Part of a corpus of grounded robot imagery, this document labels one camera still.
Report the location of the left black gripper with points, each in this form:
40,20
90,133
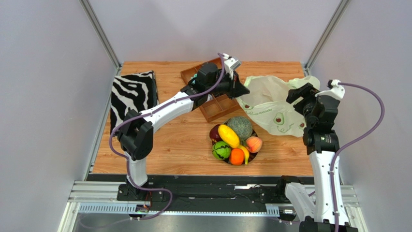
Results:
235,89

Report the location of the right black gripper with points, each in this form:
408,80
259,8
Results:
301,94

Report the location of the pale green plastic bag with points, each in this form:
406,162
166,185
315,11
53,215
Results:
266,104

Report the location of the yellow mango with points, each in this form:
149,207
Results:
228,136

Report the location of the orange fruit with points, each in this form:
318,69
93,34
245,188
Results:
237,156

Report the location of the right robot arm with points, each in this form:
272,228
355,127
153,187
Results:
319,108

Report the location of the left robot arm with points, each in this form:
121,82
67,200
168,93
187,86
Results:
136,133

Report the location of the brown wooden divider tray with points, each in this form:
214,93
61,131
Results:
216,103

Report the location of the green cantaloupe melon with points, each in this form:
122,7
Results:
241,126

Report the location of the teal white socks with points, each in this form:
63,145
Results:
192,79

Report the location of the dark red apple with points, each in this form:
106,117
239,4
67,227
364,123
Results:
214,134

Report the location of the pink peach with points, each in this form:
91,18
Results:
254,144

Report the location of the small green watermelon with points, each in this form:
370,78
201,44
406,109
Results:
221,150

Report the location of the yellow banana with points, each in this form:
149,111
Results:
246,154

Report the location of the black fruit plate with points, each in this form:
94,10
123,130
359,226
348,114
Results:
252,155

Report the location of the zebra pattern cloth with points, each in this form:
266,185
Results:
136,91

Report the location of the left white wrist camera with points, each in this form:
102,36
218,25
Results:
231,64

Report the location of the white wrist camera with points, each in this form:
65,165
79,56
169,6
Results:
231,64
336,90

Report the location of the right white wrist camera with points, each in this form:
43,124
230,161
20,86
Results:
336,90

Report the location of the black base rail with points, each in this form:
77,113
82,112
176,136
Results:
185,195

